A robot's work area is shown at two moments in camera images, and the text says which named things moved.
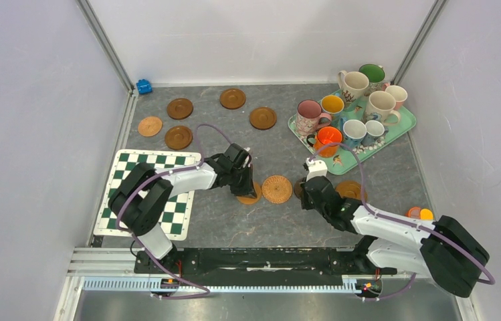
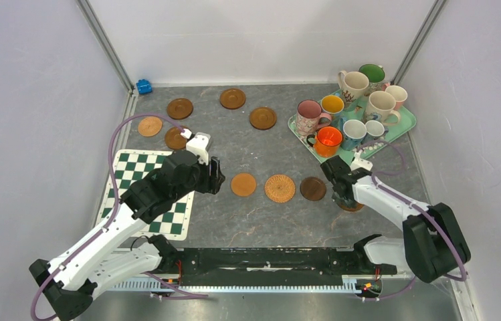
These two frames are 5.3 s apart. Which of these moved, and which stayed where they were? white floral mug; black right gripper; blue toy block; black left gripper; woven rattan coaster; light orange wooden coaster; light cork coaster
Moved: black right gripper; black left gripper; light orange wooden coaster
Stayed: white floral mug; blue toy block; light cork coaster; woven rattan coaster
